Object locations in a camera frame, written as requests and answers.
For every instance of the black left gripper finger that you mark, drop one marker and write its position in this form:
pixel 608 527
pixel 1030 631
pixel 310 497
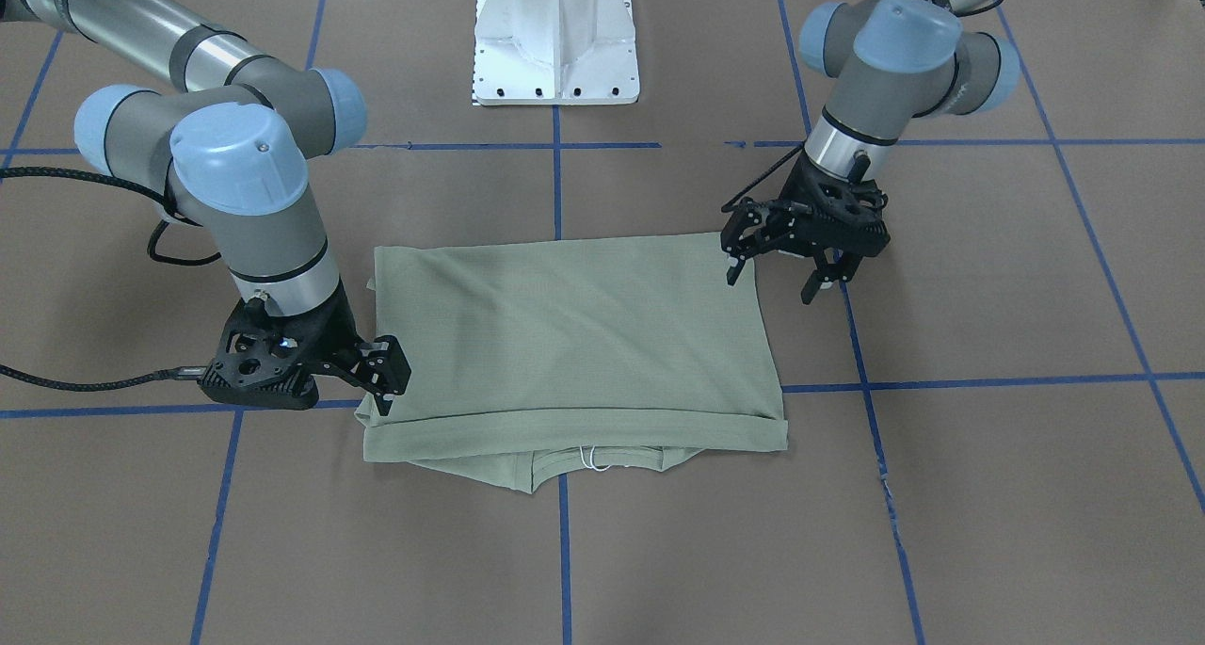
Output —
pixel 756 228
pixel 828 271

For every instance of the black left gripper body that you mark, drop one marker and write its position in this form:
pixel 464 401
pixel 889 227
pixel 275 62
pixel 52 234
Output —
pixel 789 204

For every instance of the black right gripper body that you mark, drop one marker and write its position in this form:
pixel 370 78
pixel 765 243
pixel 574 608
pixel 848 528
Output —
pixel 331 332

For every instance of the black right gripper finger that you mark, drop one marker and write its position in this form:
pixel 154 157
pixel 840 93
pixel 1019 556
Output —
pixel 380 368

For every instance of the olive green long-sleeve shirt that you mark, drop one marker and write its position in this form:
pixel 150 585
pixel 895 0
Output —
pixel 533 360

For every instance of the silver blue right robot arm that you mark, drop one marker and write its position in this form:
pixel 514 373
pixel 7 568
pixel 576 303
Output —
pixel 228 152

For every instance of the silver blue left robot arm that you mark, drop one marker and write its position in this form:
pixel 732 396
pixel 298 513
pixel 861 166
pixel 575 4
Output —
pixel 892 61

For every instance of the white central pedestal column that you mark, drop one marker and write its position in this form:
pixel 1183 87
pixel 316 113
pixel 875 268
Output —
pixel 555 52

